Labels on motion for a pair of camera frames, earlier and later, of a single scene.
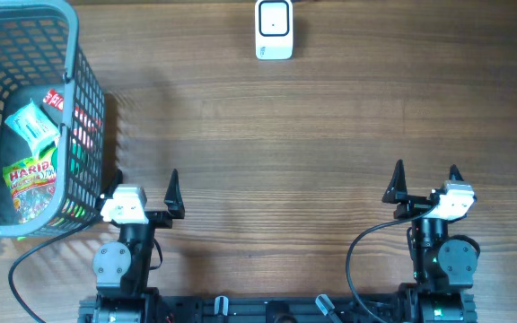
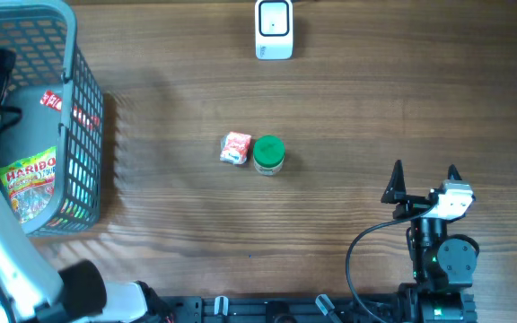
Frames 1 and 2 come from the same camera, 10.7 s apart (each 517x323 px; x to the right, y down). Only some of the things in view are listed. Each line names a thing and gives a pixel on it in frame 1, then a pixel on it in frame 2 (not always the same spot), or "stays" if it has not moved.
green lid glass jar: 78,157 -> 268,154
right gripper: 397,193 stays
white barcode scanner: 274,30 stays
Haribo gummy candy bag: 33,182 stays
